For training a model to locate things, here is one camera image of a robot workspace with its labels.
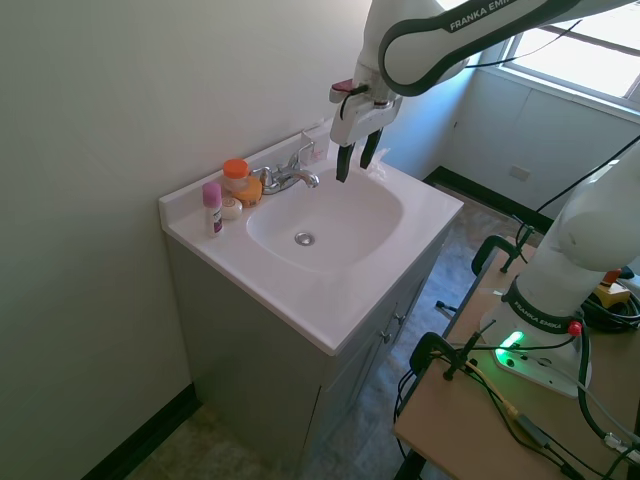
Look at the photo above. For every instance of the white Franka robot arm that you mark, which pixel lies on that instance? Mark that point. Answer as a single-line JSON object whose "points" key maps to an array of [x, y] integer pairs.
{"points": [[565, 240]]}

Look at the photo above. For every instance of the window with white frame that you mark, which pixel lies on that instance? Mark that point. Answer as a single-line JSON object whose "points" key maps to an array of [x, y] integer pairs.
{"points": [[585, 55]]}

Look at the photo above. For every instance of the yellow emergency stop box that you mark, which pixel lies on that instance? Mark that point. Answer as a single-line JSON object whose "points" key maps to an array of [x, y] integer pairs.
{"points": [[617, 295]]}

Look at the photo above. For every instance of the white tissue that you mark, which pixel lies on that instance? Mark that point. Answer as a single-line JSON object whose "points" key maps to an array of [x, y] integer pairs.
{"points": [[378, 162]]}

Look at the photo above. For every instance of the pink capped deodorant stick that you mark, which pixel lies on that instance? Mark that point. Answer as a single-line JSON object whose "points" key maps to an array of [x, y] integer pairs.
{"points": [[212, 210]]}

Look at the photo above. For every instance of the white vanity sink top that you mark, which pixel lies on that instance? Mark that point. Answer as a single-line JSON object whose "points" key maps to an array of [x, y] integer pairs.
{"points": [[280, 280]]}

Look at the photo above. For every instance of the black C clamp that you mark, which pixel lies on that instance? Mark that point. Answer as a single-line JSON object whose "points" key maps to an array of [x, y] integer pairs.
{"points": [[430, 347], [492, 247]]}

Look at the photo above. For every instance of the chrome sink drain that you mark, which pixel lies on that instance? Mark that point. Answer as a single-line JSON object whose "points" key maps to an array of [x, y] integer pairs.
{"points": [[305, 238]]}

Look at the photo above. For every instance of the small round white container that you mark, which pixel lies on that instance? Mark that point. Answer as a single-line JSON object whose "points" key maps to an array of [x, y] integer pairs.
{"points": [[232, 209]]}

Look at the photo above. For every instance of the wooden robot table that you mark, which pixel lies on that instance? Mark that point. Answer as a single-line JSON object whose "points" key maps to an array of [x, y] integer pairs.
{"points": [[450, 430]]}

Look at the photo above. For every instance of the metal cabinet door knob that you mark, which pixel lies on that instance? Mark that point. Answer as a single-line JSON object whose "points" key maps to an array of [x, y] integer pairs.
{"points": [[385, 336], [399, 317]]}

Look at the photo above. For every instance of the clear jar with orange lid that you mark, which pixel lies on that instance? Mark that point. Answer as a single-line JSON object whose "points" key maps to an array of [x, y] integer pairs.
{"points": [[236, 172]]}

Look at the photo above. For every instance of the white tissue box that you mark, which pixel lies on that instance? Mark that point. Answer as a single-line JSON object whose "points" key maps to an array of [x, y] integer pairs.
{"points": [[315, 142]]}

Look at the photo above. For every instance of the white wall outlet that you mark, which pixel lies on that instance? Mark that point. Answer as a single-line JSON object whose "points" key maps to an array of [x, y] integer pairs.
{"points": [[520, 172]]}

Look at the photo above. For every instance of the grey vanity cabinet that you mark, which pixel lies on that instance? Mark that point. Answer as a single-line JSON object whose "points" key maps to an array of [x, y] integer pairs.
{"points": [[260, 370]]}

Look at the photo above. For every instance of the squat orange cream jar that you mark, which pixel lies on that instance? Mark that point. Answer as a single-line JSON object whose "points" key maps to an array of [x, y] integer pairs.
{"points": [[251, 194]]}

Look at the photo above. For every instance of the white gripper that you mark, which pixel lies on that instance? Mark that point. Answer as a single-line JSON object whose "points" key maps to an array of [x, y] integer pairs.
{"points": [[361, 118]]}

